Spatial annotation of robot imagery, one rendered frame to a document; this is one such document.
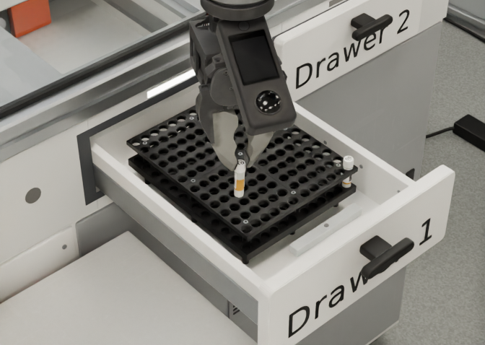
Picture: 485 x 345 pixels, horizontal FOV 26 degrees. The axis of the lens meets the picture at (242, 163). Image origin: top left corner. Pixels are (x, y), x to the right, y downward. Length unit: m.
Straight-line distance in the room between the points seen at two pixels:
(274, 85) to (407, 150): 0.88
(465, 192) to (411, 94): 0.89
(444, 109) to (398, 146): 1.07
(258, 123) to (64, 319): 0.43
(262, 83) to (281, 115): 0.04
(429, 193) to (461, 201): 1.38
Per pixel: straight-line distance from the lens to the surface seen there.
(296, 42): 1.43
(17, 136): 1.21
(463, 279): 2.40
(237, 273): 1.13
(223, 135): 1.07
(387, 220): 1.16
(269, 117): 0.95
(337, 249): 1.11
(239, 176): 1.12
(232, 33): 0.99
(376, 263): 1.12
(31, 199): 1.27
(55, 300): 1.30
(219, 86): 1.02
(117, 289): 1.30
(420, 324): 2.29
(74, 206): 1.32
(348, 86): 1.60
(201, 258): 1.18
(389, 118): 1.73
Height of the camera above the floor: 1.71
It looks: 41 degrees down
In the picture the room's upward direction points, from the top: straight up
